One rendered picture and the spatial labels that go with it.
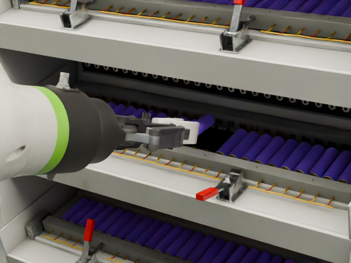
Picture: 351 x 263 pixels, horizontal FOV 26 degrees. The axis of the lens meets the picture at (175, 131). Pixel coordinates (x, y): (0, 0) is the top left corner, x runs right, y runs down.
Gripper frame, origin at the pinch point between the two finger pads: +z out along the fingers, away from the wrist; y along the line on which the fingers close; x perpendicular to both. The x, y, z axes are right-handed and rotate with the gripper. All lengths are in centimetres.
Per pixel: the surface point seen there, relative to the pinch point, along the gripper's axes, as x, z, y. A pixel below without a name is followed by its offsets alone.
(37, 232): 24.1, 13.1, 33.3
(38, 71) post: -3.6, 10.3, 35.4
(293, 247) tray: 11.9, 4.9, -17.3
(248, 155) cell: 2.3, 9.7, -6.5
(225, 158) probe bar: 3.1, 7.6, -4.2
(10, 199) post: 18.2, 7.6, 35.4
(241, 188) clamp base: 6.4, 6.2, -8.0
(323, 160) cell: 1.0, 11.7, -16.5
